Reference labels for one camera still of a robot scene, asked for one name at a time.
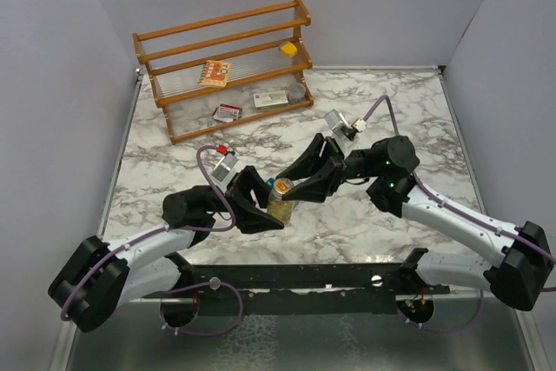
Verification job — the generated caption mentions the wooden three-tier shelf rack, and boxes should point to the wooden three-tier shelf rack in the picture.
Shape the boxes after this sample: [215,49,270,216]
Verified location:
[133,0,314,144]

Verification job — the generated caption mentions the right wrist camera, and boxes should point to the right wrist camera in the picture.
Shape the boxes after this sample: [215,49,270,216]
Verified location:
[324,109,367,156]

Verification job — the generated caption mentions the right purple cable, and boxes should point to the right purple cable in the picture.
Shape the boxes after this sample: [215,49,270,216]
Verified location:
[360,95,556,332]

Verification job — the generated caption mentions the clear pill bottle gold lid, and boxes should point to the clear pill bottle gold lid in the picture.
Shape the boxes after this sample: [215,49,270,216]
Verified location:
[267,178,294,224]

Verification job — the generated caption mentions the teal pill organizer box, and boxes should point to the teal pill organizer box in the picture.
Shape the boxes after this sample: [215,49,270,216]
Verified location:
[266,178,275,191]

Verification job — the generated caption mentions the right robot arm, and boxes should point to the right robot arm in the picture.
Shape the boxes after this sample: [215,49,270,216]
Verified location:
[279,134,555,311]

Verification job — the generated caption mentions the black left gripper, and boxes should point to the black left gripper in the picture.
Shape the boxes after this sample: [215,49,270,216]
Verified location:
[194,166,293,233]

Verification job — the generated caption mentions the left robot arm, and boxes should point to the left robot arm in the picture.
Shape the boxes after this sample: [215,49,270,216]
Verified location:
[48,166,284,333]

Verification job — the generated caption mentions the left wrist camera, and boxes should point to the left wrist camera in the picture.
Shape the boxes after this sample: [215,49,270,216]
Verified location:
[210,144,238,189]

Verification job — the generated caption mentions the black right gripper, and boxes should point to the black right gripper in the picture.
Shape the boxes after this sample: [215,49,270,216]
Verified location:
[275,136,380,203]

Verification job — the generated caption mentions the yellow block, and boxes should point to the yellow block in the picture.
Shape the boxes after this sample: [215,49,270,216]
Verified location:
[279,42,298,58]

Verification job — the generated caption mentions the orange spiral notebook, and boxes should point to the orange spiral notebook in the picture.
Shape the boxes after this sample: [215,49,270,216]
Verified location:
[199,60,231,88]

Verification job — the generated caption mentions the red white staples box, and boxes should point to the red white staples box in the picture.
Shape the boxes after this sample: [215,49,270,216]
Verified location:
[213,103,242,123]

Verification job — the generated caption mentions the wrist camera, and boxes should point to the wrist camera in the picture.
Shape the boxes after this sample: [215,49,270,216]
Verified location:
[324,109,367,156]
[210,144,238,189]

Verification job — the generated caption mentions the purple cable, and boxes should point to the purple cable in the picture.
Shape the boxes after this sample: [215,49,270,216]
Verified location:
[59,144,244,337]
[360,95,556,332]

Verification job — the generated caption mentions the green white cardboard box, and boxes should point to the green white cardboard box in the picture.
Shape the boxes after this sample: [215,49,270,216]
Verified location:
[253,90,288,112]

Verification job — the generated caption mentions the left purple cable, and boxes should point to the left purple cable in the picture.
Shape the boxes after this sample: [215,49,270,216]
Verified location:
[59,144,244,337]

